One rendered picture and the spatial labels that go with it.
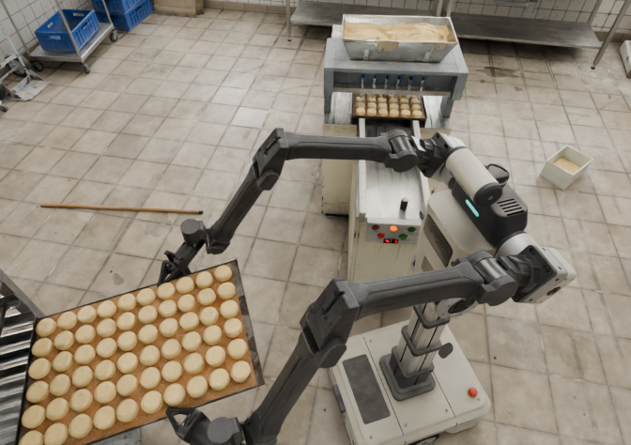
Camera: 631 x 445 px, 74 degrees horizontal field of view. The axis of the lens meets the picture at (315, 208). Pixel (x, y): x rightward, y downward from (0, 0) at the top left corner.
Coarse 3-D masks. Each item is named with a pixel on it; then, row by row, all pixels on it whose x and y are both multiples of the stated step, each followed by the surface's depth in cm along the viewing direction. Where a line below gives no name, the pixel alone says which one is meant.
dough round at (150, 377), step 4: (148, 368) 108; (152, 368) 108; (156, 368) 108; (144, 372) 108; (148, 372) 107; (152, 372) 107; (156, 372) 107; (160, 372) 108; (140, 376) 107; (144, 376) 107; (148, 376) 107; (152, 376) 107; (156, 376) 106; (160, 376) 107; (140, 380) 106; (144, 380) 106; (148, 380) 106; (152, 380) 106; (156, 380) 106; (160, 380) 107; (144, 384) 105; (148, 384) 105; (152, 384) 106; (156, 384) 106; (148, 388) 106; (152, 388) 106
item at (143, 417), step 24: (144, 288) 127; (216, 288) 125; (72, 312) 123; (120, 312) 122; (192, 312) 120; (240, 312) 119; (48, 336) 119; (96, 336) 117; (240, 336) 114; (48, 360) 114; (96, 360) 113; (168, 360) 111; (240, 360) 110; (48, 384) 109; (72, 384) 109; (96, 384) 108; (168, 384) 107; (240, 384) 106; (96, 408) 104; (24, 432) 102; (96, 432) 101
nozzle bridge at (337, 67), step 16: (336, 48) 224; (336, 64) 213; (352, 64) 213; (368, 64) 213; (384, 64) 213; (400, 64) 213; (416, 64) 213; (432, 64) 213; (448, 64) 213; (464, 64) 213; (336, 80) 225; (352, 80) 224; (368, 80) 223; (384, 80) 223; (416, 80) 221; (432, 80) 221; (448, 80) 220; (464, 80) 210; (448, 96) 221; (448, 112) 237
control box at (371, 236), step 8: (368, 224) 187; (376, 224) 186; (384, 224) 186; (392, 224) 186; (400, 224) 185; (408, 224) 185; (416, 224) 185; (368, 232) 191; (376, 232) 190; (384, 232) 190; (392, 232) 189; (400, 232) 189; (408, 232) 189; (416, 232) 188; (368, 240) 195; (376, 240) 195; (384, 240) 194; (392, 240) 193; (400, 240) 193; (408, 240) 193; (416, 240) 193
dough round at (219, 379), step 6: (216, 372) 106; (222, 372) 106; (210, 378) 105; (216, 378) 105; (222, 378) 105; (228, 378) 105; (210, 384) 104; (216, 384) 104; (222, 384) 104; (228, 384) 106; (216, 390) 104; (222, 390) 105
